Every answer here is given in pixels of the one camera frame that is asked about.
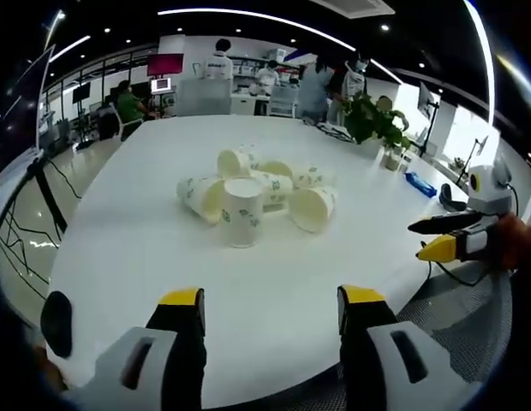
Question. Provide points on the grey mesh chair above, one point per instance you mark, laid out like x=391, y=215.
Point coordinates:
x=462, y=321

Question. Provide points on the black headphones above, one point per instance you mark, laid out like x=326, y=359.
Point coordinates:
x=449, y=198

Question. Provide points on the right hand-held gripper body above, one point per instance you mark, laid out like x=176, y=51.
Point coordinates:
x=490, y=192

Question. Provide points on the black monitor stand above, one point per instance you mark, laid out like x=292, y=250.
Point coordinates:
x=49, y=197

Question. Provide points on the green potted plant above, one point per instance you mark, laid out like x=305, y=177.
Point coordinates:
x=368, y=117

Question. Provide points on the grey partition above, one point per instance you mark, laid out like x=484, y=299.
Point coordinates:
x=203, y=97

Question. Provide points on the grey office chair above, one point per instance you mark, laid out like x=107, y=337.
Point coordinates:
x=283, y=102

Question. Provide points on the black desk stand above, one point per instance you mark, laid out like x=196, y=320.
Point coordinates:
x=474, y=158

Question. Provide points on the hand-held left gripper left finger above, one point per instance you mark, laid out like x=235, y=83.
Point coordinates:
x=120, y=368

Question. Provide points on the person's right hand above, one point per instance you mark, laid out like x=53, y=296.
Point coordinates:
x=520, y=244

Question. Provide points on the black oval pad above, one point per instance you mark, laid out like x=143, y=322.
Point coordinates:
x=56, y=323

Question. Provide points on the blue box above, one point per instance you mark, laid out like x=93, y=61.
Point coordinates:
x=421, y=183

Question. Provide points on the pile of printed paper cups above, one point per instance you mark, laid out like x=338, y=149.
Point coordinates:
x=244, y=214

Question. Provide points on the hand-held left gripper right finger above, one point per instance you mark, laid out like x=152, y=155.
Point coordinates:
x=402, y=368

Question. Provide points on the small bright monitor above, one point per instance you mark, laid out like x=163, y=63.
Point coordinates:
x=161, y=85

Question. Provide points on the white table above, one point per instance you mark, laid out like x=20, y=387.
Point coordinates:
x=270, y=269

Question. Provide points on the red screen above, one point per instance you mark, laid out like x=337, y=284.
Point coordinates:
x=165, y=64

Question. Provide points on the large dark monitor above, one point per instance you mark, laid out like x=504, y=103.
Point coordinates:
x=23, y=111

